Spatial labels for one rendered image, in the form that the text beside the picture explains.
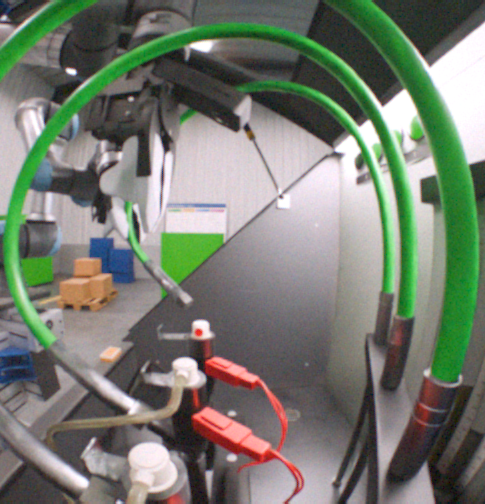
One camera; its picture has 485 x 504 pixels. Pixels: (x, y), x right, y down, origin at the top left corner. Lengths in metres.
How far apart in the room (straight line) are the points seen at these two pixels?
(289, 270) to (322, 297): 0.11
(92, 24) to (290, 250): 0.55
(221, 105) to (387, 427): 0.28
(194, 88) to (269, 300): 0.45
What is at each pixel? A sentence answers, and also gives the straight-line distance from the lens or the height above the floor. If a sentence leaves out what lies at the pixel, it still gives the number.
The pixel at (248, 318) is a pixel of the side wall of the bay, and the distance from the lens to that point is 0.56.
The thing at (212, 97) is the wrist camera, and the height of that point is 1.35.
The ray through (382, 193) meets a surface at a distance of 0.27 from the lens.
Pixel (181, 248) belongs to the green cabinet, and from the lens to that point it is 3.56.
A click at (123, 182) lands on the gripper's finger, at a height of 1.26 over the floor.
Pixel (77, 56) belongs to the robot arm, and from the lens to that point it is 0.46.
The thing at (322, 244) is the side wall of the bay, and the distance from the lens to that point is 0.57.
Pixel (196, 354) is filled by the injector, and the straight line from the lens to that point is 0.24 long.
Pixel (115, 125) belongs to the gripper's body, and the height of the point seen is 1.32.
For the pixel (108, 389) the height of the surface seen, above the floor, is 1.10.
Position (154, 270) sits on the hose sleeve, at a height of 1.16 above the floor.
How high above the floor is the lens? 1.21
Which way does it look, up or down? 3 degrees down
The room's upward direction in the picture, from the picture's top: 1 degrees clockwise
